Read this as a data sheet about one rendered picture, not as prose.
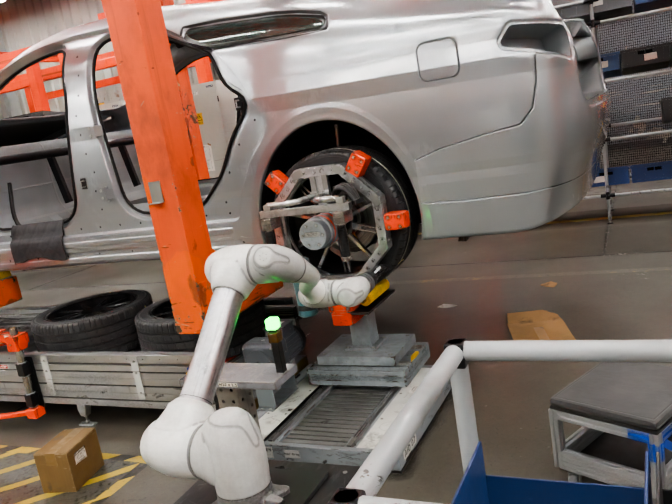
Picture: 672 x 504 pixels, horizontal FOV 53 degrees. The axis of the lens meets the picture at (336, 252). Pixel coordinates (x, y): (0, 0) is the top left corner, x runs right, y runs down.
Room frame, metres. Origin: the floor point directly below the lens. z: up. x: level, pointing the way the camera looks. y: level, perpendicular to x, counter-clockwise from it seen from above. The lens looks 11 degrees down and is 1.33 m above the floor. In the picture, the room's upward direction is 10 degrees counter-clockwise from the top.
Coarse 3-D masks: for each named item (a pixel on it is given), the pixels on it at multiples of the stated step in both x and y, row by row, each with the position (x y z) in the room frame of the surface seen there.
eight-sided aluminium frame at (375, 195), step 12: (300, 168) 3.01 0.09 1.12; (312, 168) 2.93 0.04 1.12; (324, 168) 2.90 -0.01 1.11; (336, 168) 2.88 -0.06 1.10; (288, 180) 2.99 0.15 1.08; (300, 180) 3.01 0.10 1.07; (348, 180) 2.86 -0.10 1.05; (360, 180) 2.84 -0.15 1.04; (288, 192) 2.99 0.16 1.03; (372, 192) 2.81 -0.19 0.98; (372, 204) 2.82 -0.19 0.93; (384, 204) 2.84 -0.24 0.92; (276, 228) 3.04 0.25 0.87; (384, 228) 2.80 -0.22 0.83; (276, 240) 3.04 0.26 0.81; (288, 240) 3.06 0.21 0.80; (384, 240) 2.80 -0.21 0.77; (384, 252) 2.81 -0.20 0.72; (372, 264) 2.84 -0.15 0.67; (324, 276) 2.99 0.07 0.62; (336, 276) 2.97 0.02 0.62; (348, 276) 2.94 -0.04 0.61
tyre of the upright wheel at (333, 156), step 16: (304, 160) 3.04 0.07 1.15; (320, 160) 3.00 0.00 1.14; (336, 160) 2.97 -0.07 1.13; (384, 160) 3.02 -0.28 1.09; (288, 176) 3.08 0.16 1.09; (368, 176) 2.91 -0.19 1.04; (384, 176) 2.88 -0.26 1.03; (400, 176) 3.00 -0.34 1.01; (384, 192) 2.88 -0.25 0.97; (400, 192) 2.91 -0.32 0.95; (400, 208) 2.86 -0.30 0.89; (416, 208) 3.01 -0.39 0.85; (416, 224) 3.00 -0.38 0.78; (400, 240) 2.86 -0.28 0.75; (384, 256) 2.90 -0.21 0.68; (400, 256) 2.89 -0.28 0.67
